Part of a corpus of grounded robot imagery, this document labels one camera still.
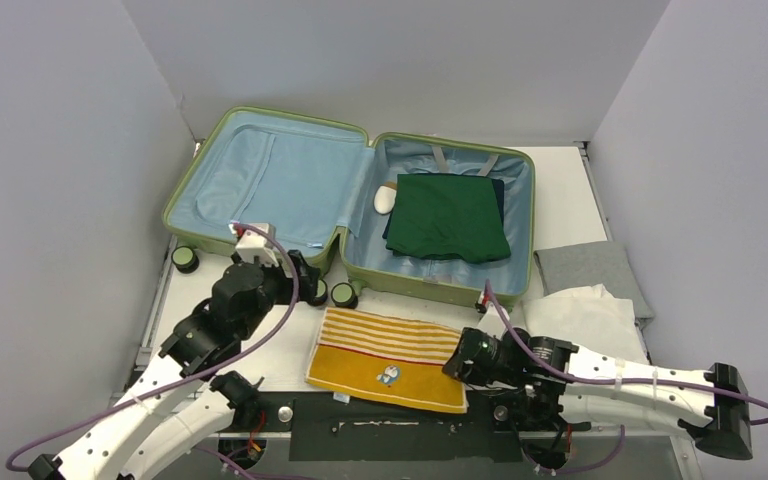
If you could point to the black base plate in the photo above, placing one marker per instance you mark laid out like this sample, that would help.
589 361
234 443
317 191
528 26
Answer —
318 427

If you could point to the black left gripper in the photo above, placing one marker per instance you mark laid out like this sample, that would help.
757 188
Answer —
307 276

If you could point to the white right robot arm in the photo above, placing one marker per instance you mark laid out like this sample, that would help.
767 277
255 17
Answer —
553 384

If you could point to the far left suitcase wheel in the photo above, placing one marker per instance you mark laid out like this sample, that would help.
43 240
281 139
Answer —
184 259

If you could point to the green shirt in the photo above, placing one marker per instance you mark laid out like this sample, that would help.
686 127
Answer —
446 217

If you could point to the aluminium frame rail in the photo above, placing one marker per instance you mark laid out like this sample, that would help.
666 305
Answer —
672 414

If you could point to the white cloth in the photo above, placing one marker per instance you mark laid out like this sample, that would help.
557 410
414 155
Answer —
588 316

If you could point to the green suitcase with blue lining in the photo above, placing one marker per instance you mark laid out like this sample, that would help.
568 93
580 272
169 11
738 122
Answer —
314 181

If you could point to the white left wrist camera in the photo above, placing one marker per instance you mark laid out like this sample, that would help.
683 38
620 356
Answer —
252 247

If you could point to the middle left suitcase wheel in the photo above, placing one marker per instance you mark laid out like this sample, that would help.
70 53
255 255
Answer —
319 294

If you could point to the navy blue shirt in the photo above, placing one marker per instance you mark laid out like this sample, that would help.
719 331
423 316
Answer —
499 192

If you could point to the suitcase wheel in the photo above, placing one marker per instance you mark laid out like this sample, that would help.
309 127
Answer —
184 259
319 294
344 295

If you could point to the middle right suitcase wheel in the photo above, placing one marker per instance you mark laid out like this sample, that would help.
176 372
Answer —
344 295

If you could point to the grey folded cloth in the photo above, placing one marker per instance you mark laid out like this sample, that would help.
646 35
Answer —
590 264

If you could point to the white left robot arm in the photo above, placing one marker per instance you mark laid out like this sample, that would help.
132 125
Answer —
189 390

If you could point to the yellow striped towel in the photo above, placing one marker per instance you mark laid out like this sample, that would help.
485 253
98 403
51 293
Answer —
387 360

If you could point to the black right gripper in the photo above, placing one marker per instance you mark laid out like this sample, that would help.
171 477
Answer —
459 360

